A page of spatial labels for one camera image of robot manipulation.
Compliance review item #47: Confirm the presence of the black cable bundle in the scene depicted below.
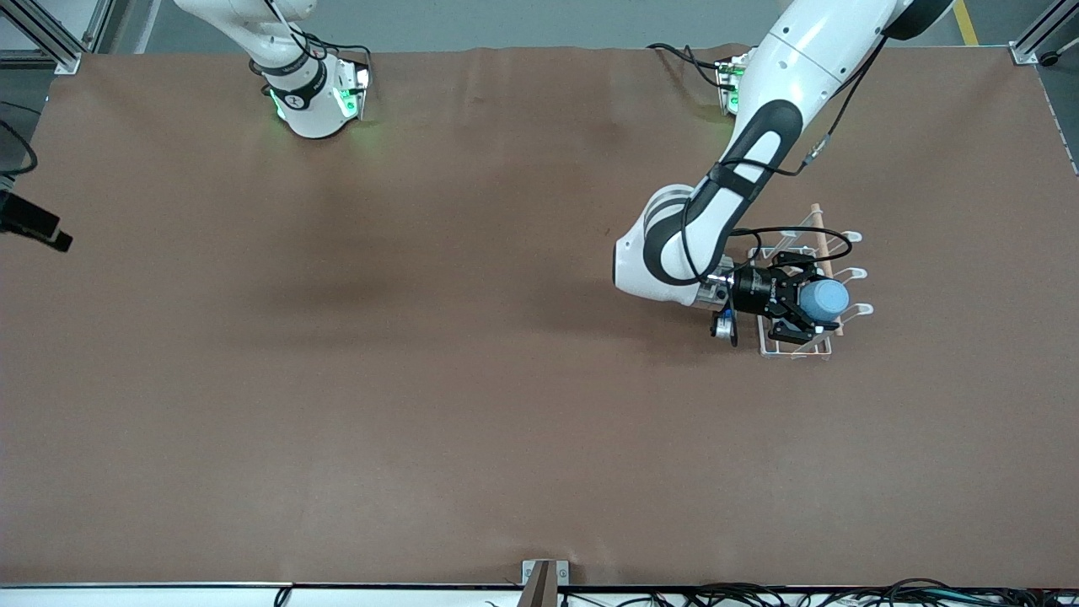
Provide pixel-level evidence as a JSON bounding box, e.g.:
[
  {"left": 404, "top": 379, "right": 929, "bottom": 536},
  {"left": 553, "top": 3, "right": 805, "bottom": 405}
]
[{"left": 558, "top": 577, "right": 1079, "bottom": 607}]

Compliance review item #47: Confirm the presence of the brown table cover sheet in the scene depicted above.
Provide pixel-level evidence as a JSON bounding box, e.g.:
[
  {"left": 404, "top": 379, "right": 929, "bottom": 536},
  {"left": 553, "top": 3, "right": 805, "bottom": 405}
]
[{"left": 0, "top": 42, "right": 1079, "bottom": 589}]

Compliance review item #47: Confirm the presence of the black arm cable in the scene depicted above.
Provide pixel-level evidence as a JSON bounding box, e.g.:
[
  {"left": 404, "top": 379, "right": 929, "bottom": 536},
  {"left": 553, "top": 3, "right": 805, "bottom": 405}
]
[
  {"left": 0, "top": 99, "right": 40, "bottom": 179},
  {"left": 679, "top": 32, "right": 888, "bottom": 286}
]

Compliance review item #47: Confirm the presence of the white wire cup holder rack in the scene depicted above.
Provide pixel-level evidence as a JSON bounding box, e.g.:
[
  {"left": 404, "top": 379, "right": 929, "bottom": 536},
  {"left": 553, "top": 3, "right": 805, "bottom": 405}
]
[{"left": 749, "top": 202, "right": 875, "bottom": 362}]

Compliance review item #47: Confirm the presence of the black base cable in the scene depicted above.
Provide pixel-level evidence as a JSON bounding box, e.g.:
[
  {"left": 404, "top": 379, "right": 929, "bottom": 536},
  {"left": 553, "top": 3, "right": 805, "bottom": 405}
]
[
  {"left": 297, "top": 30, "right": 373, "bottom": 70},
  {"left": 647, "top": 42, "right": 727, "bottom": 90}
]

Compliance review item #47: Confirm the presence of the aluminium frame post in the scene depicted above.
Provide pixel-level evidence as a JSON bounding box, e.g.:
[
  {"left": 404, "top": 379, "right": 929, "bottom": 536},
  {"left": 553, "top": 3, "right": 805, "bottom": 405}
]
[
  {"left": 1010, "top": 0, "right": 1079, "bottom": 67},
  {"left": 0, "top": 0, "right": 115, "bottom": 75}
]

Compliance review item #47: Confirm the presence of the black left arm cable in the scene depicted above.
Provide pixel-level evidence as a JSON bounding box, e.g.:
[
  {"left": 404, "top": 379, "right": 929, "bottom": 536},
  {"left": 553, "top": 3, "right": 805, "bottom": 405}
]
[{"left": 679, "top": 32, "right": 888, "bottom": 286}]

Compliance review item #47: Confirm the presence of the metal bracket with post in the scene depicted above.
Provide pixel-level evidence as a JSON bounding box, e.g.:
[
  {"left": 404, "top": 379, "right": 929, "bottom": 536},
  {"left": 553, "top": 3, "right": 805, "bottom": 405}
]
[{"left": 521, "top": 559, "right": 571, "bottom": 607}]

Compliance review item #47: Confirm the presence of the blue plastic cup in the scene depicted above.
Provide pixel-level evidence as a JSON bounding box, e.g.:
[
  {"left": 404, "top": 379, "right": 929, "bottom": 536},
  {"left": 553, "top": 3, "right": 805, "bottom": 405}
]
[{"left": 799, "top": 278, "right": 851, "bottom": 325}]

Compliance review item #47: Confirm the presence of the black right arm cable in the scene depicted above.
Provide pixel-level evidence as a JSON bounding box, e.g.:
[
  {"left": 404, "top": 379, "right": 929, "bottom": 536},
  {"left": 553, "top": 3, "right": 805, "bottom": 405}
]
[{"left": 0, "top": 99, "right": 40, "bottom": 179}]

